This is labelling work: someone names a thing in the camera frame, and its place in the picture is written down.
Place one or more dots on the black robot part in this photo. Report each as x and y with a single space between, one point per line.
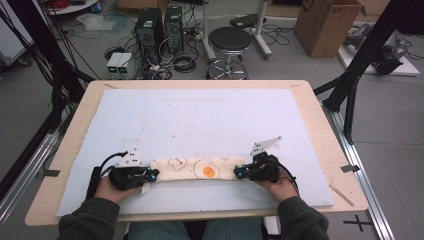
390 58

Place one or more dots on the aluminium rail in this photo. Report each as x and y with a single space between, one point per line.
363 180
23 180

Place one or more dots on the cardboard box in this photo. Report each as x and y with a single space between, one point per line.
326 26

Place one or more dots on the slim black computer tower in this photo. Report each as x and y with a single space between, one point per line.
174 26

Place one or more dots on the black tape cross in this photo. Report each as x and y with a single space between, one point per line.
357 222

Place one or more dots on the black tape piece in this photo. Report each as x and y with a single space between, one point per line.
51 173
350 168

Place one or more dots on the flat black device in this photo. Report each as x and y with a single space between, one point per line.
246 20

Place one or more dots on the person's right leg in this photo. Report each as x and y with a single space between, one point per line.
233 230

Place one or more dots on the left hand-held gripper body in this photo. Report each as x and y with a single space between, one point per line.
128 176

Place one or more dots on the grey robot part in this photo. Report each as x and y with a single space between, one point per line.
358 35

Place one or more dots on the person's right hand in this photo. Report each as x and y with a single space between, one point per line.
283 190

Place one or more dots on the white power supply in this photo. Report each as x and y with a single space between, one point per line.
113 63
125 63

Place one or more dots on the person's left hand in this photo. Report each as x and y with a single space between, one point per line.
106 191

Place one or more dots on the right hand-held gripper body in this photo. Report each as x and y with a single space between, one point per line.
265 170

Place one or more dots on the clear plastic sheet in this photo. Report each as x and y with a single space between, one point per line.
100 21

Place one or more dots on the cream cloth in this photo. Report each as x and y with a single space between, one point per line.
200 170

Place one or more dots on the large black computer tower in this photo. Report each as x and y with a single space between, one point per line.
148 30

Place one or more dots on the white metal stand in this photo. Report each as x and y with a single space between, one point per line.
261 40

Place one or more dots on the round white table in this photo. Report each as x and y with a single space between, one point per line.
73 8

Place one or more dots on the person's leg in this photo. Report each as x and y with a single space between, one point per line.
156 231
233 230

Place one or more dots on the person's left leg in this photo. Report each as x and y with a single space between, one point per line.
156 231

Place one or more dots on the thin wooden stick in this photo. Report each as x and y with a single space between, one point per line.
341 195

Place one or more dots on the white base board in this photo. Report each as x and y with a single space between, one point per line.
408 70

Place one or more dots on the black round stool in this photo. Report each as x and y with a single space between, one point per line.
230 40

